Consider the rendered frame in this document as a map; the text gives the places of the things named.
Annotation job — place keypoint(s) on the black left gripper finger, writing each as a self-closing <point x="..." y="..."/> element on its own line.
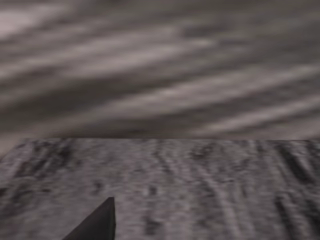
<point x="100" y="223"/>

